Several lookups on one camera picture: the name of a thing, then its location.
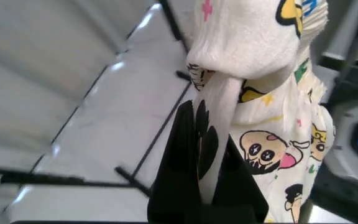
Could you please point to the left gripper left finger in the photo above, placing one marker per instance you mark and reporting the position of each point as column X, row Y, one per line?
column 176, row 174

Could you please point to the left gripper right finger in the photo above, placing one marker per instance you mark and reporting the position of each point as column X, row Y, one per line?
column 238, row 193

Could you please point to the white curtain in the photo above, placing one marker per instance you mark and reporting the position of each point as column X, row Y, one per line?
column 26, row 77

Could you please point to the cream printed garment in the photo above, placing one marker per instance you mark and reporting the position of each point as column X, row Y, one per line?
column 244, row 40

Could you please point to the black clothes rack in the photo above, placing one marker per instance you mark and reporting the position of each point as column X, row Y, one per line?
column 42, row 180

